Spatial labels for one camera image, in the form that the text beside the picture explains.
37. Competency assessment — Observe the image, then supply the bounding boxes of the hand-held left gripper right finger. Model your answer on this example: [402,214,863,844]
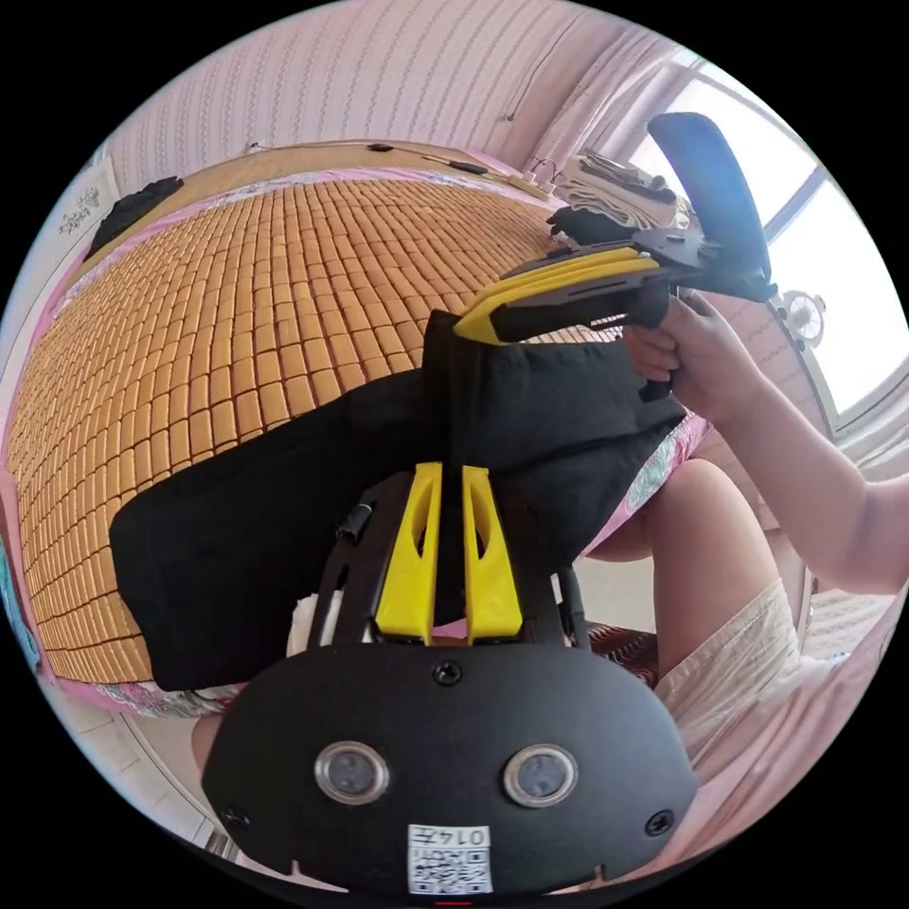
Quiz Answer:
[462,465,526,638]

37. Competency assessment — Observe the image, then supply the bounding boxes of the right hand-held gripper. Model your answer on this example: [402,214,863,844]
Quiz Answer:
[452,228,776,403]

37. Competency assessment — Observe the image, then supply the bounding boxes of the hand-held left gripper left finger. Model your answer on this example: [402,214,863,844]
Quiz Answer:
[374,462,444,635]

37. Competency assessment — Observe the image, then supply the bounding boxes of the black long pants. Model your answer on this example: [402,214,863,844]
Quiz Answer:
[108,309,688,691]

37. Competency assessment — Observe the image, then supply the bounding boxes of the person's right forearm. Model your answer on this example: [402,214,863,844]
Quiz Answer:
[717,383,909,592]

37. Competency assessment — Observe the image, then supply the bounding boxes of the person's right hand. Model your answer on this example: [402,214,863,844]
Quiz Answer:
[630,289,772,429]

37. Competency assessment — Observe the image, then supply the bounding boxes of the pile of clothes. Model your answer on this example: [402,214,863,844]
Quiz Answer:
[547,151,701,244]

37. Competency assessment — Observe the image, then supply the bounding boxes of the pink curtain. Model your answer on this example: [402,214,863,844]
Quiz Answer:
[550,25,686,183]

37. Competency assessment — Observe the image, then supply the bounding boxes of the person's body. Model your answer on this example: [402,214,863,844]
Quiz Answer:
[189,457,909,885]

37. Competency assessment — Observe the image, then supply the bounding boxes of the white fan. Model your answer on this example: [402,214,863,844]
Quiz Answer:
[775,286,829,350]

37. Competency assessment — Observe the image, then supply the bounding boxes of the bed with woven mat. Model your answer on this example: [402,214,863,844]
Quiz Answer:
[0,138,715,720]

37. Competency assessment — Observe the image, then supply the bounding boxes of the window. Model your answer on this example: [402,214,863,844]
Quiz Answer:
[628,60,909,436]

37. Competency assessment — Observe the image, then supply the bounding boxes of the black garment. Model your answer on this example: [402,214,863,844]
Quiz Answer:
[83,175,186,262]

